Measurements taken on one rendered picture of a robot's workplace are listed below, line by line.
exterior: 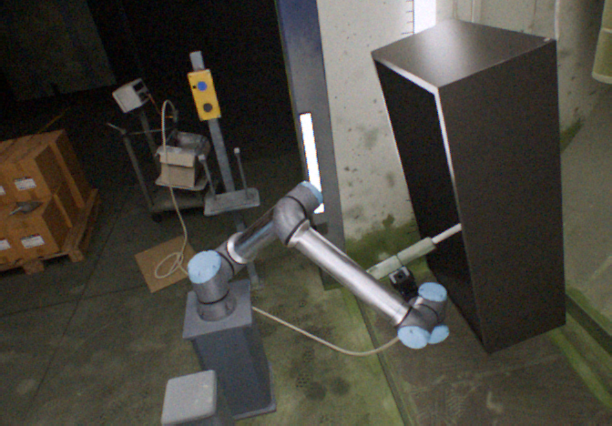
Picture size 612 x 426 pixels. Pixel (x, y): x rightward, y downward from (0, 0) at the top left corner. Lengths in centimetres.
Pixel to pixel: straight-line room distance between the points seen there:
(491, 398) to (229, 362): 126
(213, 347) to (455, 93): 147
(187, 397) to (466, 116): 107
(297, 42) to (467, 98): 115
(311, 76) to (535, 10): 124
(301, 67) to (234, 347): 141
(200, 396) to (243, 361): 169
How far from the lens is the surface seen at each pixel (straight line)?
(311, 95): 229
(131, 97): 406
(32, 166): 425
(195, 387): 45
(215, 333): 197
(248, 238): 180
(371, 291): 138
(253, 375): 220
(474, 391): 241
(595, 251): 278
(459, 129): 131
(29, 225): 408
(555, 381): 253
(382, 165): 254
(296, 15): 221
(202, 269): 186
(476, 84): 129
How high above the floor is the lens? 198
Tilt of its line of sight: 29 degrees down
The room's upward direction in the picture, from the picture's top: 9 degrees counter-clockwise
